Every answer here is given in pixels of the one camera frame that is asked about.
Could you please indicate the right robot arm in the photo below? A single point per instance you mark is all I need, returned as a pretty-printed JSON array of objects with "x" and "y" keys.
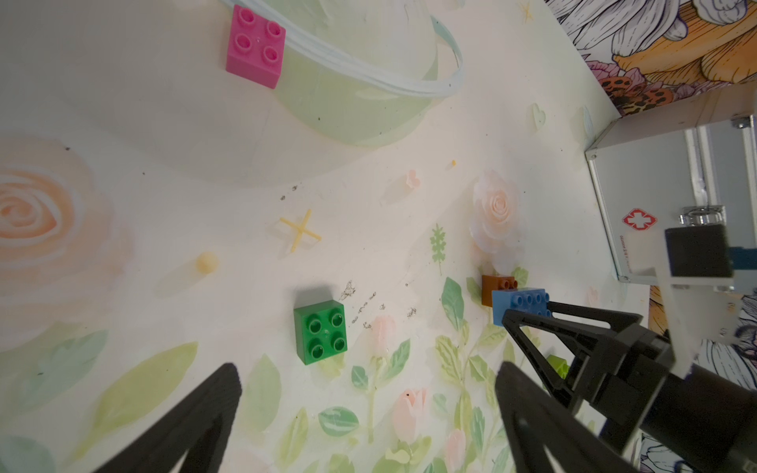
[{"x": 707, "y": 420}]

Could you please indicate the pink lego brick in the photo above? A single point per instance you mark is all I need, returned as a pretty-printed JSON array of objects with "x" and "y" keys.
[{"x": 255, "y": 48}]

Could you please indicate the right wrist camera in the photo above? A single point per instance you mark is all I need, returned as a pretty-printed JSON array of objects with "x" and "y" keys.
[{"x": 696, "y": 274}]

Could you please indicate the brown lego brick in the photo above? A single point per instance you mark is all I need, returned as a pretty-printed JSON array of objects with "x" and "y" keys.
[{"x": 491, "y": 284}]

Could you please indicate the lime green lego brick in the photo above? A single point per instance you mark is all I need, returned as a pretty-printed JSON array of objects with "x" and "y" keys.
[{"x": 560, "y": 365}]

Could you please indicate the blue long lego brick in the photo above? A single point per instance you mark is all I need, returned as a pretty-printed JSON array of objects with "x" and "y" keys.
[{"x": 527, "y": 300}]

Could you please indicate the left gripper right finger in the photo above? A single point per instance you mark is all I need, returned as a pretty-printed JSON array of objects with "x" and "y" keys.
[{"x": 540, "y": 430}]

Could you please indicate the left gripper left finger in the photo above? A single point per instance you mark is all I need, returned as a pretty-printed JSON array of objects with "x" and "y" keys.
[{"x": 193, "y": 435}]

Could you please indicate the silver first aid case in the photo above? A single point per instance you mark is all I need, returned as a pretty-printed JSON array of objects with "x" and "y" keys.
[{"x": 687, "y": 164}]

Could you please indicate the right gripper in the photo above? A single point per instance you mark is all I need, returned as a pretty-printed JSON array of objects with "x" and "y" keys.
[{"x": 617, "y": 366}]

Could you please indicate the dark green lego brick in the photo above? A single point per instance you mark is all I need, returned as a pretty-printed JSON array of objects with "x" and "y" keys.
[{"x": 320, "y": 331}]

